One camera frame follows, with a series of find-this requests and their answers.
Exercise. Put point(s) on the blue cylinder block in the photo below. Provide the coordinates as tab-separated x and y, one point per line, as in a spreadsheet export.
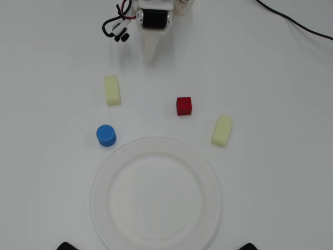
106	135

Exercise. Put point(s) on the pale yellow sponge block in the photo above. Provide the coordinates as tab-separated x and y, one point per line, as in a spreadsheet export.
112	89
222	131

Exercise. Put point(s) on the black stand foot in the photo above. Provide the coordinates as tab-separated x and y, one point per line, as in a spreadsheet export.
250	247
66	246

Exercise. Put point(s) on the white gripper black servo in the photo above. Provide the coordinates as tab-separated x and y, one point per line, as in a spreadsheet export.
155	19

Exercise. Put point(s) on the red cube block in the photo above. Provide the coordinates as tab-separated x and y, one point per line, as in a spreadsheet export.
184	105

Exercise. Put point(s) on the white plastic dish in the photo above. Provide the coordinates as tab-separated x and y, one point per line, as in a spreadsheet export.
156	198

